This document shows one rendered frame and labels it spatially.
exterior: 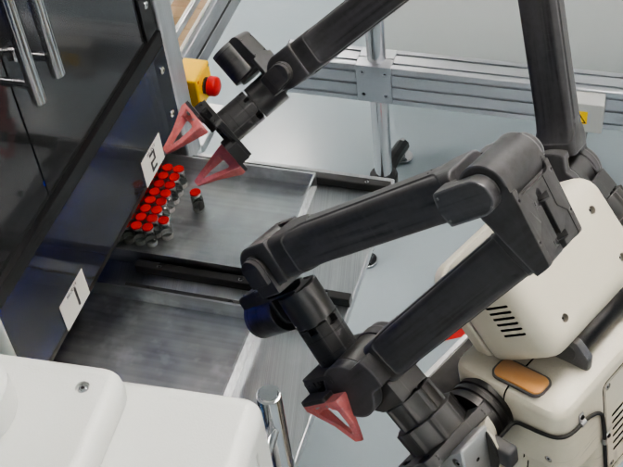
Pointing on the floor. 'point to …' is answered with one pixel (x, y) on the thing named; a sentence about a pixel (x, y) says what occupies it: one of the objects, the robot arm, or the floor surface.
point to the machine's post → (163, 16)
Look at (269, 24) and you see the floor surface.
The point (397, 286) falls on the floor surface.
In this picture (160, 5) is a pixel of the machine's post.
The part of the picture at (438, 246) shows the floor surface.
